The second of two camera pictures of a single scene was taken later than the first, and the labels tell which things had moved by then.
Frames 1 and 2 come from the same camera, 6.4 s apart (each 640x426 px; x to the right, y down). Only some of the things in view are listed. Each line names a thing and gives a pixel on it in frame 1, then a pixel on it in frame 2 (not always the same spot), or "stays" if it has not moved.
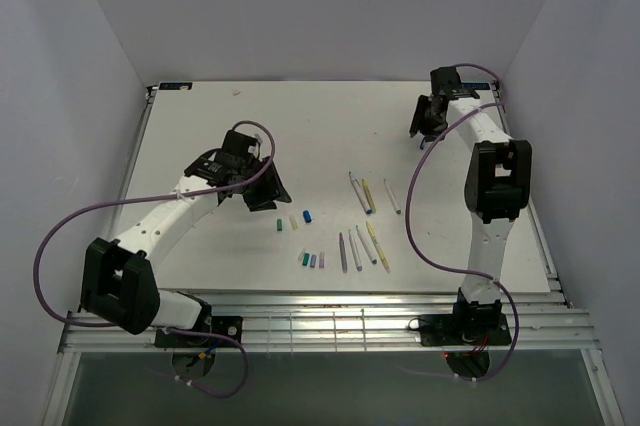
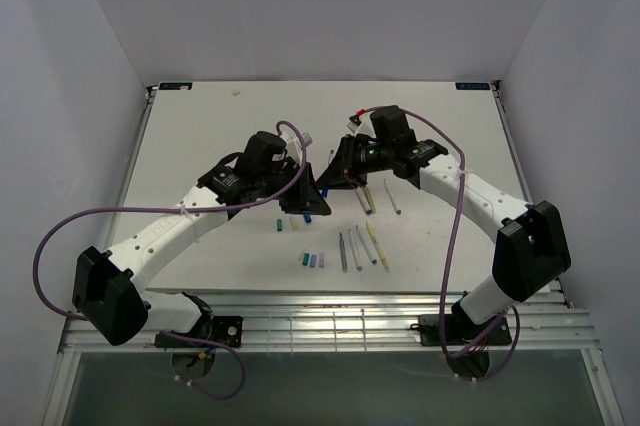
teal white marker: [372, 259] stays
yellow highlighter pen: [378, 248] stays
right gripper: [418, 123] → [342, 172]
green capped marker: [391, 196] stays
